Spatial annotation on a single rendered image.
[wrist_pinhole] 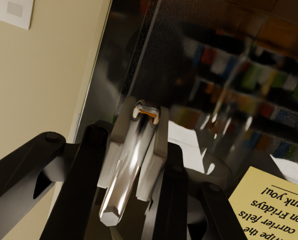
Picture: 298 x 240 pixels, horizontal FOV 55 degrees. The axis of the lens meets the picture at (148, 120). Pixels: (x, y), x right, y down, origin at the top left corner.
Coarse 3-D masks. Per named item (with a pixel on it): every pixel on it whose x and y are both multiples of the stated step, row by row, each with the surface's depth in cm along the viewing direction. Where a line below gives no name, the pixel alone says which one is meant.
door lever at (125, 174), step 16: (144, 112) 16; (160, 112) 17; (128, 128) 17; (144, 128) 17; (128, 144) 17; (144, 144) 17; (128, 160) 18; (128, 176) 18; (112, 192) 19; (128, 192) 19; (112, 208) 19; (112, 224) 19
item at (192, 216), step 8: (168, 144) 17; (176, 144) 18; (168, 152) 16; (176, 152) 17; (168, 160) 15; (176, 160) 16; (160, 176) 14; (192, 184) 14; (192, 192) 14; (192, 200) 13; (192, 208) 13; (200, 208) 13; (192, 216) 13; (200, 216) 13; (192, 224) 14; (200, 224) 13
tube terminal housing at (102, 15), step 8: (104, 0) 20; (104, 8) 20; (104, 16) 20; (96, 32) 21; (96, 40) 21; (96, 48) 21; (88, 64) 22; (88, 72) 22; (88, 80) 22; (80, 96) 23; (80, 104) 23; (80, 112) 23; (72, 120) 24; (72, 128) 24; (56, 184) 26; (56, 192) 27; (48, 216) 28
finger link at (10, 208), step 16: (32, 144) 12; (48, 144) 12; (64, 144) 13; (0, 160) 10; (16, 160) 11; (32, 160) 11; (48, 160) 12; (0, 176) 10; (16, 176) 10; (32, 176) 11; (0, 192) 9; (16, 192) 10; (32, 192) 11; (0, 208) 9; (16, 208) 11; (0, 224) 10
